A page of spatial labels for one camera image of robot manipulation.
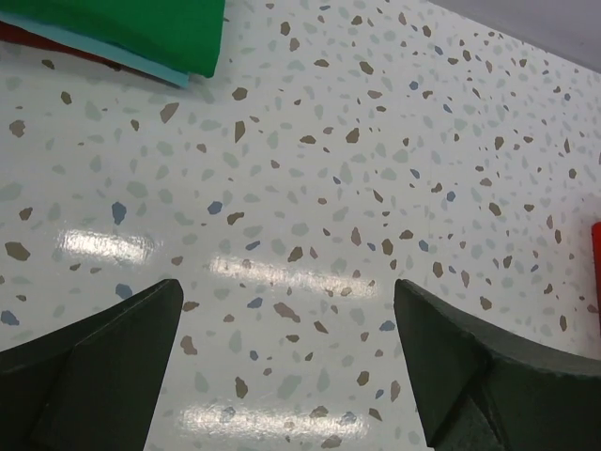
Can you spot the folded light blue t shirt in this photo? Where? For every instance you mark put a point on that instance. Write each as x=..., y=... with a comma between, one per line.
x=93, y=46

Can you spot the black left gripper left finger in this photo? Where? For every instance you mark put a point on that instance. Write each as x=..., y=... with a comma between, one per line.
x=94, y=384

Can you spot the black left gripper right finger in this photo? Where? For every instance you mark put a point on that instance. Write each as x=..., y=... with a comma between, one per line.
x=479, y=387

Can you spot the red plastic bin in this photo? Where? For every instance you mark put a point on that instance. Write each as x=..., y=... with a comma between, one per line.
x=596, y=245

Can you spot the folded dark red t shirt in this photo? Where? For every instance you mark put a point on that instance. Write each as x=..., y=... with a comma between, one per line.
x=14, y=34

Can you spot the folded green t shirt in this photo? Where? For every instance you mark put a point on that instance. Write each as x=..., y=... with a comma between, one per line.
x=182, y=35

